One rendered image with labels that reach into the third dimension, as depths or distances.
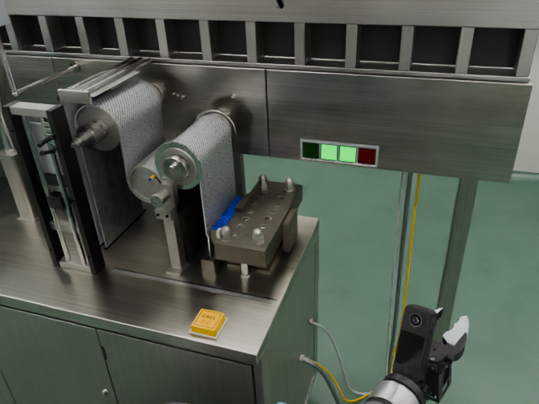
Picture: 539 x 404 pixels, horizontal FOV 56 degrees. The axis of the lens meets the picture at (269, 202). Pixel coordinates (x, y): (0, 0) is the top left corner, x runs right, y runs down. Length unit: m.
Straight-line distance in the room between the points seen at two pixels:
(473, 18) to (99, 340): 1.38
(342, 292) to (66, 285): 1.64
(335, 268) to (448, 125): 1.65
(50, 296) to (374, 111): 1.11
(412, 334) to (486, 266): 2.39
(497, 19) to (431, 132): 0.34
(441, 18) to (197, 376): 1.19
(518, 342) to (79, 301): 2.04
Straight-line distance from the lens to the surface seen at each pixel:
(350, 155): 1.61
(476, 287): 3.05
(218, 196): 1.57
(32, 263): 1.82
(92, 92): 1.50
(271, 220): 1.56
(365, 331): 2.66
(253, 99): 1.64
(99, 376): 1.79
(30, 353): 1.93
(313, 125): 1.61
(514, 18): 1.48
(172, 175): 1.44
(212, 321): 1.39
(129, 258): 1.71
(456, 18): 1.47
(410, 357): 0.85
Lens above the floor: 1.88
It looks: 31 degrees down
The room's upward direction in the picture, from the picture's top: 3 degrees counter-clockwise
